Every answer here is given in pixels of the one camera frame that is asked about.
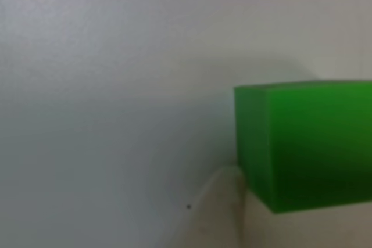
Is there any green cube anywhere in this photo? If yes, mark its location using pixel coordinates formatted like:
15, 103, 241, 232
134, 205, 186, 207
233, 80, 372, 214

